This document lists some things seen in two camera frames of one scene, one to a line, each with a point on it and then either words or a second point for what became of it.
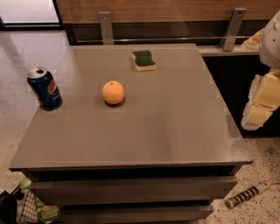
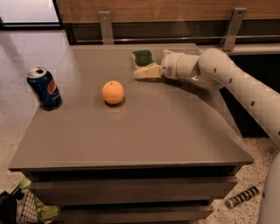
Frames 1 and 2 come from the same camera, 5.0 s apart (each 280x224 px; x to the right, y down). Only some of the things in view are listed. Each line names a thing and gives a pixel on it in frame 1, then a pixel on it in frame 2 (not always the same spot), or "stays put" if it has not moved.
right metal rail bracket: (227, 41) stays put
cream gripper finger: (253, 43) to (166, 52)
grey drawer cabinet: (142, 136) stays put
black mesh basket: (17, 207) stays put
